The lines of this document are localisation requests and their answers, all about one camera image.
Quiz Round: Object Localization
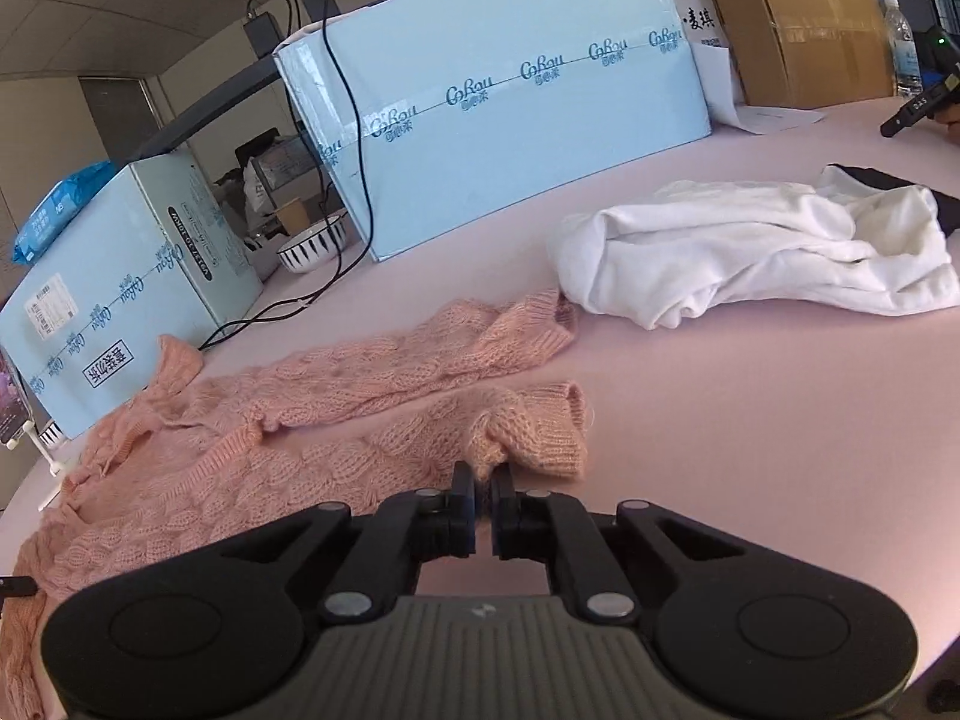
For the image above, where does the large striped white bowl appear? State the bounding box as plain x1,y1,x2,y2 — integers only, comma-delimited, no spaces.
276,214,350,273

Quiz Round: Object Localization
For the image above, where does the smartphone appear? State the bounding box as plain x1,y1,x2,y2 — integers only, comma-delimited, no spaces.
0,349,32,451

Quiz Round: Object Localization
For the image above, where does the white phone stand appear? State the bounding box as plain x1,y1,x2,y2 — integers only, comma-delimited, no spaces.
26,420,87,512

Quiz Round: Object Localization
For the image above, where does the small brown box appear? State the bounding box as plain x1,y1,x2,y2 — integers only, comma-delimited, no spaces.
264,197,310,237

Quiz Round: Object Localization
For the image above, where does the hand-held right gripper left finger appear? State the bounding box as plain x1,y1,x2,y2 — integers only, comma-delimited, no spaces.
214,461,481,622

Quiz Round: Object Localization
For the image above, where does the dark grey beam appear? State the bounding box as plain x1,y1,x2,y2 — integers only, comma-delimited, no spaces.
133,56,290,160

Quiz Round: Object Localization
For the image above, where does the black garment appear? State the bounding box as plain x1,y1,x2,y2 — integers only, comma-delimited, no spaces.
825,163,960,235

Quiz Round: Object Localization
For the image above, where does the pink knitted sweater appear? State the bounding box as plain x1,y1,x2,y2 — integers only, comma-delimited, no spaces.
0,291,593,720

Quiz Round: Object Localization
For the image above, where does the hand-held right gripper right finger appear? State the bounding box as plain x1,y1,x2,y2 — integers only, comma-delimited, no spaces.
487,465,751,622

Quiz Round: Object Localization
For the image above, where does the light blue cardboard box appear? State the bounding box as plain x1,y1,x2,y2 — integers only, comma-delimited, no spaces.
271,0,712,263

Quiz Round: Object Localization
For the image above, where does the clear water bottle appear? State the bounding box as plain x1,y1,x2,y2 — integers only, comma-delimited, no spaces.
883,0,923,98

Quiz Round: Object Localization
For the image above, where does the white garment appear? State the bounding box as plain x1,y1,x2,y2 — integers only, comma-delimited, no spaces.
547,165,957,329

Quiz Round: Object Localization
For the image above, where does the black USB cable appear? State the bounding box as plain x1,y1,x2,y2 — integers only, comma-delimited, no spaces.
199,195,346,352
199,15,376,352

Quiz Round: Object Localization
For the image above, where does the blue wet wipes pack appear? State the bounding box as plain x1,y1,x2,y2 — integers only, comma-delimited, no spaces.
13,161,119,265

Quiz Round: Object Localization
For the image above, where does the blue box with red-framed print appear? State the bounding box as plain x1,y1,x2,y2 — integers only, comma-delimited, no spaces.
0,148,265,440

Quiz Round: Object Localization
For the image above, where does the brown cardboard box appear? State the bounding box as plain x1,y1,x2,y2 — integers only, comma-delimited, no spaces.
701,0,897,107

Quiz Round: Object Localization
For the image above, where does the white printed bag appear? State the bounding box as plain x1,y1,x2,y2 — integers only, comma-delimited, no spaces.
660,0,826,134

